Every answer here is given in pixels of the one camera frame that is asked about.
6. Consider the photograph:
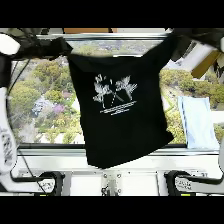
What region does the black cable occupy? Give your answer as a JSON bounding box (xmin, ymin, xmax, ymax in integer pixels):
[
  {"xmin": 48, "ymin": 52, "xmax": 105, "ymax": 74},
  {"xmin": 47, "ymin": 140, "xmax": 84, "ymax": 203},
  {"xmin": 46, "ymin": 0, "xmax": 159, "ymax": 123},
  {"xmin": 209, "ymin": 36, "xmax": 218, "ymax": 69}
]
[{"xmin": 5, "ymin": 59, "xmax": 38, "ymax": 185}]

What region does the black T-shirt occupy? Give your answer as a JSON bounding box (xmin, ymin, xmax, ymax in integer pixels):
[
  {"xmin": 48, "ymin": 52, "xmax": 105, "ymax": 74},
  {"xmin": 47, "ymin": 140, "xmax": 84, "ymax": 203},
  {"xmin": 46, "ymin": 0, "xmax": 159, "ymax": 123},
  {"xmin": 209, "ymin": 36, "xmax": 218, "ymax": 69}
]
[{"xmin": 67, "ymin": 33, "xmax": 180, "ymax": 170}]

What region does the light blue garment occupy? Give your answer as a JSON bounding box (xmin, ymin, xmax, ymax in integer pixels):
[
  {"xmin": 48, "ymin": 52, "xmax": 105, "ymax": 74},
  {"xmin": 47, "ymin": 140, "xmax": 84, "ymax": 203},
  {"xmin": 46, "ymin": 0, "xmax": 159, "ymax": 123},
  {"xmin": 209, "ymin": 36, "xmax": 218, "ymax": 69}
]
[{"xmin": 176, "ymin": 95, "xmax": 221, "ymax": 151}]

